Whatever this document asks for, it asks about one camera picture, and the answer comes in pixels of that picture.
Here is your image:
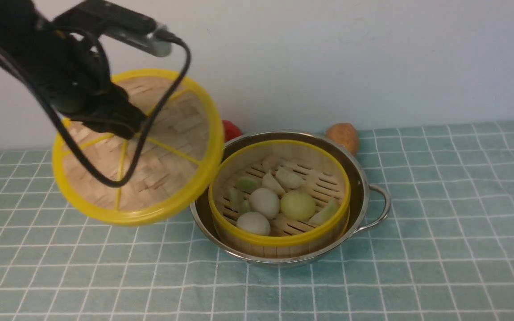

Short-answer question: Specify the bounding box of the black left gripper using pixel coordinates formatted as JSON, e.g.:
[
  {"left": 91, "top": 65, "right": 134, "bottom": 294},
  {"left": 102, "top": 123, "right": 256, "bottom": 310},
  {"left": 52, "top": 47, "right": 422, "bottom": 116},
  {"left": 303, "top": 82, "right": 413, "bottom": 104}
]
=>
[{"left": 0, "top": 0, "right": 147, "bottom": 140}]

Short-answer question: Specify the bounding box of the woven bamboo steamer lid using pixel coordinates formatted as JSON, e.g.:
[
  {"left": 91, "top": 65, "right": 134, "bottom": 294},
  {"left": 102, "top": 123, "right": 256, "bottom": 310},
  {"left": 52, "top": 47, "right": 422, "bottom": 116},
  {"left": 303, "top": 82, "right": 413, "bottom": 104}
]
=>
[{"left": 52, "top": 69, "right": 225, "bottom": 226}]

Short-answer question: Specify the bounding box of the bamboo steamer basket yellow rim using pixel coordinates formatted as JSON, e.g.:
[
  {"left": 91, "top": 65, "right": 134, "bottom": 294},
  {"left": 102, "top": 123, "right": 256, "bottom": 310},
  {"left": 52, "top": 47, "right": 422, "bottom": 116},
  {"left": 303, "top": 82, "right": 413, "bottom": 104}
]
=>
[{"left": 208, "top": 140, "right": 351, "bottom": 259}]

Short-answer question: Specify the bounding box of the red bell pepper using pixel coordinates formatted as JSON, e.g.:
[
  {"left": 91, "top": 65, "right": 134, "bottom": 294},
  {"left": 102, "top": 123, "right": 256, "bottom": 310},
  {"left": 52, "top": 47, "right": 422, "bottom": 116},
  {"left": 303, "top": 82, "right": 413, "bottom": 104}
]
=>
[{"left": 221, "top": 119, "right": 243, "bottom": 142}]

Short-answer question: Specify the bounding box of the green-tinted dumpling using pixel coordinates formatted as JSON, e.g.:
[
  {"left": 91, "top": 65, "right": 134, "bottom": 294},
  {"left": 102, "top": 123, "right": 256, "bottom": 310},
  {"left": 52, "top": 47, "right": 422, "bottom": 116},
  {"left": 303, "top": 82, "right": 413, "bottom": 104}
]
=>
[{"left": 227, "top": 187, "right": 245, "bottom": 213}]

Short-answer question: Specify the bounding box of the light green dumpling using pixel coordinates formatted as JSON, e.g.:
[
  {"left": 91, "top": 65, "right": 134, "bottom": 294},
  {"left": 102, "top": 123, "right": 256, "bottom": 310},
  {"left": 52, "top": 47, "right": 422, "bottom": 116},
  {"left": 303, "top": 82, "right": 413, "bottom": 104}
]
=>
[{"left": 235, "top": 177, "right": 261, "bottom": 194}]

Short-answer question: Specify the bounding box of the pink-tinted dumpling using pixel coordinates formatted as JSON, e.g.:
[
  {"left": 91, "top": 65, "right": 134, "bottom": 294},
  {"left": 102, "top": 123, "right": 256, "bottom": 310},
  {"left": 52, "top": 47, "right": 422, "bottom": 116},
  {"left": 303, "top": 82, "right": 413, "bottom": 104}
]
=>
[{"left": 261, "top": 154, "right": 285, "bottom": 173}]

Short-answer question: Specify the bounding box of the pale folded dumpling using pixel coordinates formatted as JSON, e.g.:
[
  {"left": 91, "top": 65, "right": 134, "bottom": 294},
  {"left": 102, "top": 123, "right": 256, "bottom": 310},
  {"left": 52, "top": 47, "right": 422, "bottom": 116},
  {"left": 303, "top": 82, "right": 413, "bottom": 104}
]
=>
[{"left": 261, "top": 170, "right": 286, "bottom": 197}]

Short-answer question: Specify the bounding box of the white round bun centre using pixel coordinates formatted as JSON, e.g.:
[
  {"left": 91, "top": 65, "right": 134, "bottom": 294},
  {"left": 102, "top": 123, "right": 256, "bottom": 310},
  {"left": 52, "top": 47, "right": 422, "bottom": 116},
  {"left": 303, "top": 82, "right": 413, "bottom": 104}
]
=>
[{"left": 249, "top": 188, "right": 280, "bottom": 219}]

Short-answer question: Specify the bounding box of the white round bun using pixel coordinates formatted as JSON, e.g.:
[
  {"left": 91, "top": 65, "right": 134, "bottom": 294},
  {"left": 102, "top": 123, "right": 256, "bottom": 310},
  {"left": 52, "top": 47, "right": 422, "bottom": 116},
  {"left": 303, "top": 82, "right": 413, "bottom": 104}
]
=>
[
  {"left": 249, "top": 188, "right": 280, "bottom": 219},
  {"left": 236, "top": 212, "right": 271, "bottom": 236}
]

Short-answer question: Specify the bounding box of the white pleated dumpling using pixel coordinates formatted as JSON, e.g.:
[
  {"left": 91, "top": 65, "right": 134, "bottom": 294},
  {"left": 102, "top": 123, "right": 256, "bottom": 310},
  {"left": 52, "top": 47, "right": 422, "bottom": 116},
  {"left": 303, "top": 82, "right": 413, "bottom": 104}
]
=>
[{"left": 275, "top": 167, "right": 305, "bottom": 189}]

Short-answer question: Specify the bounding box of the green round bun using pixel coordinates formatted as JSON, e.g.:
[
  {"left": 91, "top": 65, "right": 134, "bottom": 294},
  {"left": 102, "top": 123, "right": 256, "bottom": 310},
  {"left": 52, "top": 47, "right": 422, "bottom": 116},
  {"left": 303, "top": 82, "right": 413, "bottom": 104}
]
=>
[{"left": 280, "top": 190, "right": 316, "bottom": 221}]

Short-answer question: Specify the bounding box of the brown potato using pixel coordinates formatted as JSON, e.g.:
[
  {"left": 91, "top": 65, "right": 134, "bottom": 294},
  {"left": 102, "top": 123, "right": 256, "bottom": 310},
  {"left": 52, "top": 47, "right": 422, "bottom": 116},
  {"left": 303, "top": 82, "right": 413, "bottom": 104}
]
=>
[{"left": 325, "top": 123, "right": 360, "bottom": 156}]

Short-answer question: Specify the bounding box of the green dumpling wedge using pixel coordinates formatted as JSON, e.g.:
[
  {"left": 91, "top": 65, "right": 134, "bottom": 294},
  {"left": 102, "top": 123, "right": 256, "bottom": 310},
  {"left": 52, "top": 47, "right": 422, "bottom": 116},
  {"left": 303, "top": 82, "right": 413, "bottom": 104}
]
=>
[{"left": 308, "top": 198, "right": 340, "bottom": 227}]

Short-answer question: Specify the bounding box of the green checkered tablecloth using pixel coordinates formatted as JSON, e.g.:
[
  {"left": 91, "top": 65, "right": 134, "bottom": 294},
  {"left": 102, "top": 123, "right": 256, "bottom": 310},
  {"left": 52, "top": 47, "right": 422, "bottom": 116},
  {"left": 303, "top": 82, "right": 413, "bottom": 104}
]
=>
[{"left": 0, "top": 121, "right": 514, "bottom": 321}]

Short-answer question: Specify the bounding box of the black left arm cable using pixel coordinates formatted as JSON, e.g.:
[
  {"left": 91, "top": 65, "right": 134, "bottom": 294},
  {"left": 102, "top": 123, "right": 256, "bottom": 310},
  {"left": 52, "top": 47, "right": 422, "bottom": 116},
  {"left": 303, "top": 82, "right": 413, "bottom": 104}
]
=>
[{"left": 0, "top": 27, "right": 192, "bottom": 188}]

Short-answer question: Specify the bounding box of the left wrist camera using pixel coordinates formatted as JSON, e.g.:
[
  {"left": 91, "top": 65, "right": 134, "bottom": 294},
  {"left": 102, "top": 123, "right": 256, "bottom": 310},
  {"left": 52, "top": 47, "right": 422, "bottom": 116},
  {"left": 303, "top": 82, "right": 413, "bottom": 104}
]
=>
[{"left": 53, "top": 0, "right": 172, "bottom": 57}]

